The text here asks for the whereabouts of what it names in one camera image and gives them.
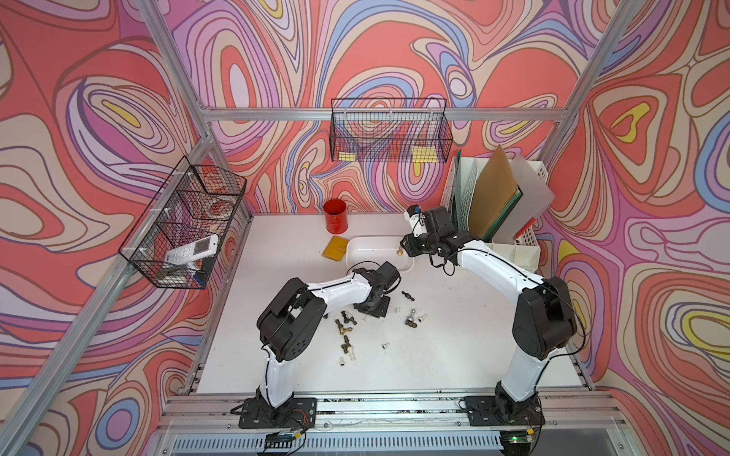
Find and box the brown cardboard folder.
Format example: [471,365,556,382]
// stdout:
[468,146,522,241]

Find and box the grey plastic sheet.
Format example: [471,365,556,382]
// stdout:
[492,156,555,244]

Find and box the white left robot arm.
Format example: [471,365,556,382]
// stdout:
[257,261,400,410]

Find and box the white remote control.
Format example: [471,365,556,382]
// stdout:
[165,234,219,266]

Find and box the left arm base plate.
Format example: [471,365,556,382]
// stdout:
[230,397,317,431]

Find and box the white storage box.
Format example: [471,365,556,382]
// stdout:
[345,236,414,273]

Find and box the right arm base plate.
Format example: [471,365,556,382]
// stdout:
[461,394,546,428]

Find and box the white file organizer rack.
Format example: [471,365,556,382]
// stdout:
[441,147,555,273]

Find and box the yellow sponge pad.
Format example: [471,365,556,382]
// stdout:
[322,236,349,261]

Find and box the red metal cup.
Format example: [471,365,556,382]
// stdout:
[323,199,349,235]

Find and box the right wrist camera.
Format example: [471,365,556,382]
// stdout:
[404,204,427,237]

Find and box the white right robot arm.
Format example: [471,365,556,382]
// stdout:
[400,204,578,423]

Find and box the black wire basket back wall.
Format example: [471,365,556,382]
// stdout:
[329,95,454,165]

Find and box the black wire basket wall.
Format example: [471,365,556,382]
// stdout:
[119,158,247,290]
[329,95,454,165]

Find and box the green folder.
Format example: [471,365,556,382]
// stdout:
[482,187,523,241]

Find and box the black wire basket left wall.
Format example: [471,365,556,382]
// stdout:
[119,158,247,290]

